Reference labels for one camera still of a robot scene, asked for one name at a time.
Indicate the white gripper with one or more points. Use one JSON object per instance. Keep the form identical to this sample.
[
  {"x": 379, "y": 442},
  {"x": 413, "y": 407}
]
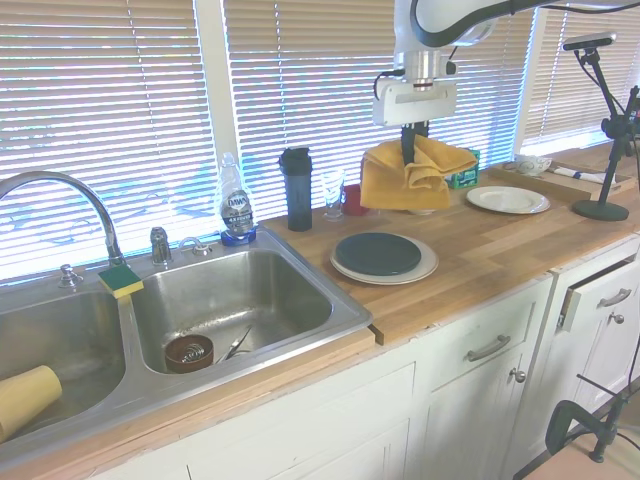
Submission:
[{"x": 400, "y": 105}]

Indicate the yellow terry towel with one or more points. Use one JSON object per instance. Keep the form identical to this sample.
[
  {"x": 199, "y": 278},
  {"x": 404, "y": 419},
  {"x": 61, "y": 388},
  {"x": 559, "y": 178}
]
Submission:
[{"x": 390, "y": 187}]

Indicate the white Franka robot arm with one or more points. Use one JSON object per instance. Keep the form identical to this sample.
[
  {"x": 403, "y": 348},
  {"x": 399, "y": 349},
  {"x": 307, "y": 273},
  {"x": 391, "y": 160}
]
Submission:
[{"x": 440, "y": 25}]

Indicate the small white round plate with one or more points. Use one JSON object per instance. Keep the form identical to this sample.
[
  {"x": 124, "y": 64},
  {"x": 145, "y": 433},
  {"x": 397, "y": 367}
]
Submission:
[{"x": 507, "y": 199}]

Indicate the dark blue round plate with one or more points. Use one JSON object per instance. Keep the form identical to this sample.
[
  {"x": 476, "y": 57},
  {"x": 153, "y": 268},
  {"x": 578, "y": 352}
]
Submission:
[{"x": 377, "y": 252}]

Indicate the large cream round plate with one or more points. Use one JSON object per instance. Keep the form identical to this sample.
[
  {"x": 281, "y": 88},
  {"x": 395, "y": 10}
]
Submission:
[{"x": 425, "y": 267}]

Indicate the green cardboard box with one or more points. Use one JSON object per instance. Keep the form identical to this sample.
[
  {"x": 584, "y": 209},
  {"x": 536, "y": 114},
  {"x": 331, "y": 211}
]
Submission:
[{"x": 465, "y": 172}]

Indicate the red cup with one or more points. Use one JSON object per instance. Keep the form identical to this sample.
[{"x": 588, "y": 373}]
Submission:
[{"x": 351, "y": 200}]

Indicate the clear drinking glass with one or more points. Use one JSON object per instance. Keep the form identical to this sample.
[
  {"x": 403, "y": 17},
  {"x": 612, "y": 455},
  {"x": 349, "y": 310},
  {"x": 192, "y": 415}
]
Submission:
[{"x": 332, "y": 195}]

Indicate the white window blind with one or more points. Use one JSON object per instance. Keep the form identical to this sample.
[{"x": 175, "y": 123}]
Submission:
[
  {"x": 565, "y": 100},
  {"x": 320, "y": 75},
  {"x": 100, "y": 100}
]

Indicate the white patterned bowl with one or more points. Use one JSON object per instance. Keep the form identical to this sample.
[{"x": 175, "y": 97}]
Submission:
[{"x": 532, "y": 164}]

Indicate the black tumbler bottle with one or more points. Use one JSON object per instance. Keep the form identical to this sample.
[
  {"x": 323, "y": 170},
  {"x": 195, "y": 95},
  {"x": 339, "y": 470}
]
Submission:
[{"x": 298, "y": 190}]

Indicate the wooden tray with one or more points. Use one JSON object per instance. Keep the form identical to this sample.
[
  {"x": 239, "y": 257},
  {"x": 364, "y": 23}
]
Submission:
[{"x": 565, "y": 182}]

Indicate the rolled white napkin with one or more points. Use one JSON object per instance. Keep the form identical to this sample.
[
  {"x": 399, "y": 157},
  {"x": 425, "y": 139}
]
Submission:
[{"x": 570, "y": 173}]

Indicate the clear dish soap bottle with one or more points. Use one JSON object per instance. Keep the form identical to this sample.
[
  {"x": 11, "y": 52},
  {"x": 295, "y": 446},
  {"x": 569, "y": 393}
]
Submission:
[{"x": 236, "y": 205}]

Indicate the chrome sink sprayer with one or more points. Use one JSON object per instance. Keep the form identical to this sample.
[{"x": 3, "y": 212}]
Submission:
[{"x": 194, "y": 246}]

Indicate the stainless steel double sink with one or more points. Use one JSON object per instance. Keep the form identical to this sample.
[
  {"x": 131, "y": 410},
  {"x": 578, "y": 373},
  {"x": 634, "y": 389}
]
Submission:
[{"x": 225, "y": 300}]

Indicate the round metal cabinet knob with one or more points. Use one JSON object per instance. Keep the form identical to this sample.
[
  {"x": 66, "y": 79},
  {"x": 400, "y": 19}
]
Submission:
[
  {"x": 518, "y": 375},
  {"x": 618, "y": 318}
]

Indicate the metal tongs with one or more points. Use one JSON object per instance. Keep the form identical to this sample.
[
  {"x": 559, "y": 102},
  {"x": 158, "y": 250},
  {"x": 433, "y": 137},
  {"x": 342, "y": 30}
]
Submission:
[{"x": 235, "y": 345}]

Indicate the brown bowl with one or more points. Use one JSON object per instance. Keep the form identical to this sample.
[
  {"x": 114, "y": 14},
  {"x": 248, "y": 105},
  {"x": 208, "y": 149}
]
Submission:
[{"x": 189, "y": 355}]

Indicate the black clamp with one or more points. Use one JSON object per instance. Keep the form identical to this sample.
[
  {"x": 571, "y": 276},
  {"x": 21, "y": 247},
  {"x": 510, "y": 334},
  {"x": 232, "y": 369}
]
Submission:
[{"x": 580, "y": 417}]

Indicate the yellow and green sponge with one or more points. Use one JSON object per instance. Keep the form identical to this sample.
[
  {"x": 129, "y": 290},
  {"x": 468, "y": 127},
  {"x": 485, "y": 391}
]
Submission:
[{"x": 120, "y": 281}]

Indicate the chrome gooseneck faucet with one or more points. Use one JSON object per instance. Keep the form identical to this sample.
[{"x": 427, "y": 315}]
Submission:
[{"x": 75, "y": 195}]

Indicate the chrome soap dispenser cap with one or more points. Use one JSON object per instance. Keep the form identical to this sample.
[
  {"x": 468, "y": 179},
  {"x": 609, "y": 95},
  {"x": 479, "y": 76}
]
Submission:
[{"x": 67, "y": 276}]

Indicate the yellow plastic cup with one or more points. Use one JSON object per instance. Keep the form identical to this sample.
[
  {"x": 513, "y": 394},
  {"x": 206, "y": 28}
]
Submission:
[{"x": 27, "y": 400}]

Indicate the black camera stand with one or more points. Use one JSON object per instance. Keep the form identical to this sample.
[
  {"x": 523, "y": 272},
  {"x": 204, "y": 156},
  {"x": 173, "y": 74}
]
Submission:
[{"x": 610, "y": 150}]

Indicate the grey stereo camera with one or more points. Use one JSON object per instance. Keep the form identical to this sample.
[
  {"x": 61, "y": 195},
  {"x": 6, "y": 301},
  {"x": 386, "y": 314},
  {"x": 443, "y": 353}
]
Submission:
[{"x": 590, "y": 41}]

